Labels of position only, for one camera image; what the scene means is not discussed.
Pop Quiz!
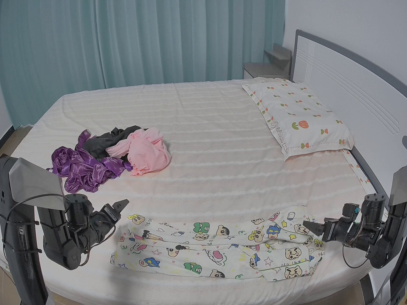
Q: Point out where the black cable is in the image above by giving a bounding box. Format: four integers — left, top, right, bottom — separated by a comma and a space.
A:
342, 243, 371, 269
76, 223, 116, 267
3, 193, 71, 234

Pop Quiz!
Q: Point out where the white printed pyjama top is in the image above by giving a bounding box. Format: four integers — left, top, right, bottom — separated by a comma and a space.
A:
110, 205, 325, 282

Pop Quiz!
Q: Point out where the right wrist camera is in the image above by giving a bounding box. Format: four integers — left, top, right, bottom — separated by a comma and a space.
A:
324, 203, 360, 225

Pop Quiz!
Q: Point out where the white printed pillowcase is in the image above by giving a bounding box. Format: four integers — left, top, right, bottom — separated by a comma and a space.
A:
342, 149, 371, 185

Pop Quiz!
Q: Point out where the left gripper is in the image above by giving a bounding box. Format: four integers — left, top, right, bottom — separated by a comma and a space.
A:
88, 198, 130, 236

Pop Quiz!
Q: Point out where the blue-green curtain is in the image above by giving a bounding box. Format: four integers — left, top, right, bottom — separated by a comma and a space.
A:
0, 0, 287, 131

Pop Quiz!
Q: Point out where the dark grey garment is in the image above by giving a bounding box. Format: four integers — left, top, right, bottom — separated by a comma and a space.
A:
75, 125, 150, 163

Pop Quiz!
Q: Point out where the pink garment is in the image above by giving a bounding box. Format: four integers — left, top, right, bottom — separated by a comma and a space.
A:
105, 127, 172, 176

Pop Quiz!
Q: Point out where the white printed pillow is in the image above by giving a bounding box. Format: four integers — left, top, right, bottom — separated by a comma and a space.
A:
242, 76, 355, 162

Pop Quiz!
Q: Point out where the grey bedside table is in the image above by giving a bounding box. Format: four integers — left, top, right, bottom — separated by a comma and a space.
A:
243, 43, 292, 80

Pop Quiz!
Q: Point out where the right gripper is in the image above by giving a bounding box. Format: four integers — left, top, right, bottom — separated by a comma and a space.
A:
303, 219, 357, 244

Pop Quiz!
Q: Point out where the purple satin garment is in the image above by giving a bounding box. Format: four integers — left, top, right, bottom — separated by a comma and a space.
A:
46, 130, 132, 194

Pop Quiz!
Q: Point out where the bed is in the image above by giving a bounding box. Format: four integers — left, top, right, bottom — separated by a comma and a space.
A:
0, 29, 407, 305

